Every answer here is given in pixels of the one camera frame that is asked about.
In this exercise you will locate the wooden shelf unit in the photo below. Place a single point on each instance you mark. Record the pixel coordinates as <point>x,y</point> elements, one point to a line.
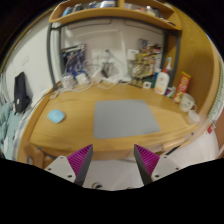
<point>110,13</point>

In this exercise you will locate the white pump lotion bottle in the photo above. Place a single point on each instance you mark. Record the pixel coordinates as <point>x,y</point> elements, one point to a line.
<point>162,81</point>

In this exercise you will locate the white mug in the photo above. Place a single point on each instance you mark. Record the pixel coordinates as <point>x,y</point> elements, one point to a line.
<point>186,102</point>

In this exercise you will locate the teal checkered blanket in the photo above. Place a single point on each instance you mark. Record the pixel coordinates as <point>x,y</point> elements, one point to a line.
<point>8,128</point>

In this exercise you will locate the black bag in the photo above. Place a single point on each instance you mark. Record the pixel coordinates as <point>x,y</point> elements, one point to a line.
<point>20,91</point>

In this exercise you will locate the white desk lamp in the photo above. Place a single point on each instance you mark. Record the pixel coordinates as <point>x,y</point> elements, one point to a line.
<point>116,79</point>

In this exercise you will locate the small white desk clock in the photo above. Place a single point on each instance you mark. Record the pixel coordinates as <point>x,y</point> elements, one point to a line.
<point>146,85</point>

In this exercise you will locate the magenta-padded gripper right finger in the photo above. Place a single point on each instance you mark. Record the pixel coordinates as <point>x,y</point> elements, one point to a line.
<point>165,165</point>

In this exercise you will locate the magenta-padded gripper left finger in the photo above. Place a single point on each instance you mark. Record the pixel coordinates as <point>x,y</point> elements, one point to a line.
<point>61,165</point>

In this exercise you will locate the grey metal desk frame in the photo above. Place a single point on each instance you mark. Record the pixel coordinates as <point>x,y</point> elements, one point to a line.
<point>50,56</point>

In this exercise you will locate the clear domed plastic cup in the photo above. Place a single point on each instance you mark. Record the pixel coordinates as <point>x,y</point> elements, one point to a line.
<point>67,81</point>

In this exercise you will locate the golden robot figurine set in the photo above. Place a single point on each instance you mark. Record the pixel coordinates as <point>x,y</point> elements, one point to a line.
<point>145,65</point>

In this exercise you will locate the light blue computer mouse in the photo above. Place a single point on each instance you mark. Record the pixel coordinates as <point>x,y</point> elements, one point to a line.
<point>56,116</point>

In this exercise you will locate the robot model kit box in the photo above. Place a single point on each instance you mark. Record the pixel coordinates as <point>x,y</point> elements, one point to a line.
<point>74,58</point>

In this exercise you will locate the grey mouse pad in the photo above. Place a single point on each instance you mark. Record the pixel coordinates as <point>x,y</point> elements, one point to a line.
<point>125,118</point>

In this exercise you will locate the white power strip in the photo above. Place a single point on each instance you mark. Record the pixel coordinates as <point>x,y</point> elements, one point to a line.
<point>110,81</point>

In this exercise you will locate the red yellow snack can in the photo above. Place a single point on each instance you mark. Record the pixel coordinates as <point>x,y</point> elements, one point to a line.
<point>182,85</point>

